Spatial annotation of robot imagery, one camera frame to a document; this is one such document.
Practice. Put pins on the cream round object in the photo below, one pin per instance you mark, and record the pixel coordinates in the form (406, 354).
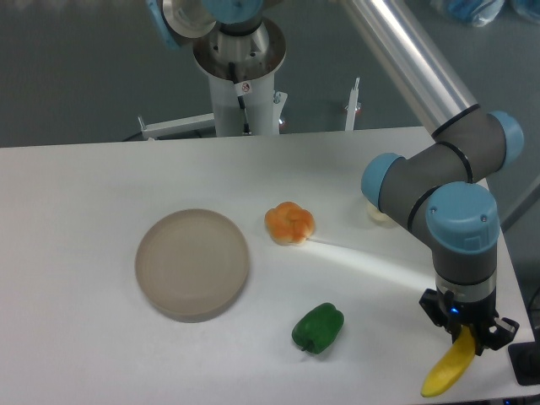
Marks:
(376, 214)

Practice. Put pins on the blue plastic bag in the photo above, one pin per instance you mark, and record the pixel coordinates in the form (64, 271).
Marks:
(479, 13)

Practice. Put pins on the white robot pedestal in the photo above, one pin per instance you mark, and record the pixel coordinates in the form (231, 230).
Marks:
(241, 67)

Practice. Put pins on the green bell pepper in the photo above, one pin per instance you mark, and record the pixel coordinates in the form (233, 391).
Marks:
(317, 330)

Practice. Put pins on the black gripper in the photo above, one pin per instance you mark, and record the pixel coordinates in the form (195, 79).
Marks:
(445, 310)

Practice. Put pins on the beige round plate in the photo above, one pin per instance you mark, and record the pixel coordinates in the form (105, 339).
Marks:
(192, 265)

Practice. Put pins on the white right support bracket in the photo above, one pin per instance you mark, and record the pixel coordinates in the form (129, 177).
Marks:
(353, 106)

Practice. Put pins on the yellow banana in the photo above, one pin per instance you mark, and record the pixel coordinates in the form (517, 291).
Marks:
(451, 366)

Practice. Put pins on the white support bracket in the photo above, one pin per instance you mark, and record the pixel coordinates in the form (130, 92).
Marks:
(175, 128)
(353, 106)

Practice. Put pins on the white left support bracket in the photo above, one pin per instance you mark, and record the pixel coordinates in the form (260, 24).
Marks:
(175, 128)

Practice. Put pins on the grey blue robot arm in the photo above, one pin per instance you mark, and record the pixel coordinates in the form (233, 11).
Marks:
(435, 195)

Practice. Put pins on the black device at edge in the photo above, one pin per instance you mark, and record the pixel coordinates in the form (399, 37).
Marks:
(524, 358)

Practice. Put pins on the orange knotted bread roll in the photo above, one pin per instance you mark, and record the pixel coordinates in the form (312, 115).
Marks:
(289, 224)

